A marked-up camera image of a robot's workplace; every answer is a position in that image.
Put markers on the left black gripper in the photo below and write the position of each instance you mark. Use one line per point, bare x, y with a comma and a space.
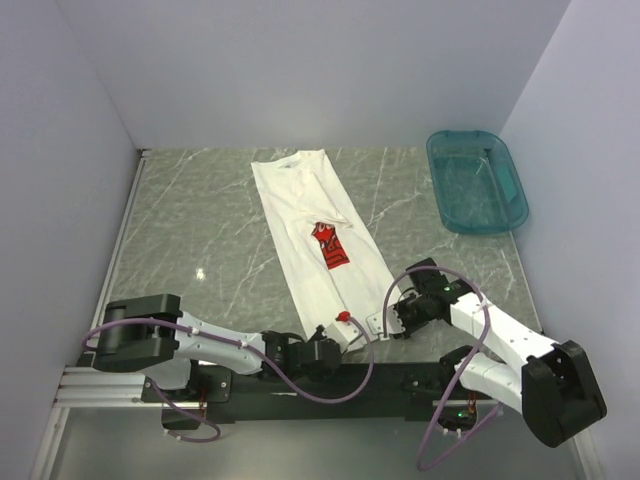
319, 335

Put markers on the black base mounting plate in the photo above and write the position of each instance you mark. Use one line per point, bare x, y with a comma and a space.
394, 390

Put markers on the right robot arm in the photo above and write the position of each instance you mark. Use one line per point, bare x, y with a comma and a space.
503, 339

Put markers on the white t-shirt red print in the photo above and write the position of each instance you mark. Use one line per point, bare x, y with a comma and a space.
329, 259

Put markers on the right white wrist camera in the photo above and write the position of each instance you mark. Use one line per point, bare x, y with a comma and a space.
385, 325

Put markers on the aluminium frame rail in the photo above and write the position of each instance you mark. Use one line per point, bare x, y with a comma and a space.
83, 386

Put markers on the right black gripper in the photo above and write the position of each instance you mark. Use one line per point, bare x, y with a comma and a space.
409, 329

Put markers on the teal plastic bin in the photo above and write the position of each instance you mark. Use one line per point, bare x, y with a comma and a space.
477, 188

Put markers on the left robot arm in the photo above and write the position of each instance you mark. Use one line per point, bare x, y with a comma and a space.
153, 336

